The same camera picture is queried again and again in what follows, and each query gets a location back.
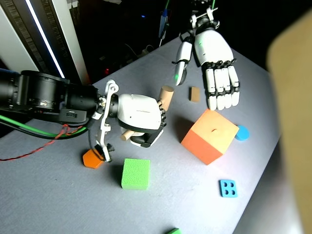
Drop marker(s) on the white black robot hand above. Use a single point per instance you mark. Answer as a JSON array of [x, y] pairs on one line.
[[212, 51], [139, 112]]

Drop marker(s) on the wooden mallet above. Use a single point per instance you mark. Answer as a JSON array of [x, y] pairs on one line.
[[167, 96]]

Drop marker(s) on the large orange block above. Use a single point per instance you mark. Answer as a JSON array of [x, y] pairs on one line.
[[209, 136]]

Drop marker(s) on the brown wooden flat block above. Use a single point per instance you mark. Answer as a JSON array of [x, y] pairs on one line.
[[194, 94]]

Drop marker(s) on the blue white hanging connector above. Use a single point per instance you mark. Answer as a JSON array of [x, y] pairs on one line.
[[163, 23]]

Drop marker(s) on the large green block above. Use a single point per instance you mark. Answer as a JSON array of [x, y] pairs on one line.
[[135, 174]]

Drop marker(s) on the orange hexagon block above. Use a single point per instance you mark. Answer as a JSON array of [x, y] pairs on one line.
[[91, 159]]

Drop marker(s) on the blue cylinder block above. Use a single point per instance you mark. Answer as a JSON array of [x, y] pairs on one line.
[[242, 133]]

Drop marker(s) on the blue square four-hole block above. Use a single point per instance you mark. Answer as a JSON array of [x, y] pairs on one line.
[[228, 188]]

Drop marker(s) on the green cube with letter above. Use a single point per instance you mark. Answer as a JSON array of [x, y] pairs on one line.
[[173, 231]]

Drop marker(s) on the white panel with light strip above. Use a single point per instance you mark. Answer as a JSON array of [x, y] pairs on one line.
[[44, 31]]

